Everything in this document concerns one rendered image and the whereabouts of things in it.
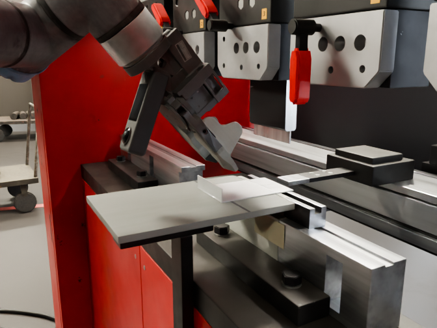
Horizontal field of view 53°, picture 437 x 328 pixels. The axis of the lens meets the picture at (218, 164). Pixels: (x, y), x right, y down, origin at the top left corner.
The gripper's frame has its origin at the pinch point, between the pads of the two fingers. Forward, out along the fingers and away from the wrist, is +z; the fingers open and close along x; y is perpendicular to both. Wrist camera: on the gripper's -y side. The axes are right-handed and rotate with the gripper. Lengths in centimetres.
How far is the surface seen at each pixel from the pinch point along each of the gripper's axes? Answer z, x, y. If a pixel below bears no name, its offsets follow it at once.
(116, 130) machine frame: 10, 85, 1
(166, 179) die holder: 14.1, 39.0, -3.4
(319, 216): 11.1, -12.3, 3.5
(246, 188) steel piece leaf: 6.8, 0.0, 0.9
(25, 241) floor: 70, 248, -80
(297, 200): 10.7, -6.8, 4.3
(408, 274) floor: 192, 93, 65
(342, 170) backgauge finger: 20.4, 0.8, 17.5
